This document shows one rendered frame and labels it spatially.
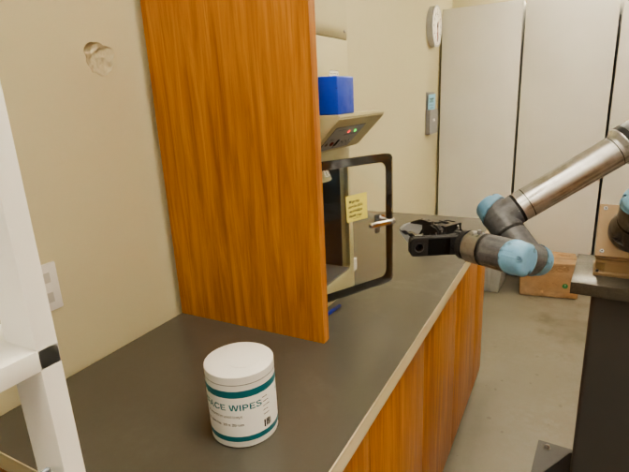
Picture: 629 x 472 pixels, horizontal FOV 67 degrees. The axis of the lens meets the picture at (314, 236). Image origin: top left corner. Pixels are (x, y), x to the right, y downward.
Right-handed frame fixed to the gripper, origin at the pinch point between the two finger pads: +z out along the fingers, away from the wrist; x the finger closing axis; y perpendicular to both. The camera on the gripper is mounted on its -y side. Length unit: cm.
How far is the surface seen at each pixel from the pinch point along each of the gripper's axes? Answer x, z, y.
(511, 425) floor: -120, 22, 96
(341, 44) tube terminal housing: 49, 27, 3
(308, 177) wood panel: 17.0, 4.9, -25.7
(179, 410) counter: -26, -1, -64
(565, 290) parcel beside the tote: -112, 82, 254
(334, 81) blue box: 38.4, 6.1, -16.1
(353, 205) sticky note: 5.6, 13.8, -5.1
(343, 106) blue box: 32.7, 7.0, -13.1
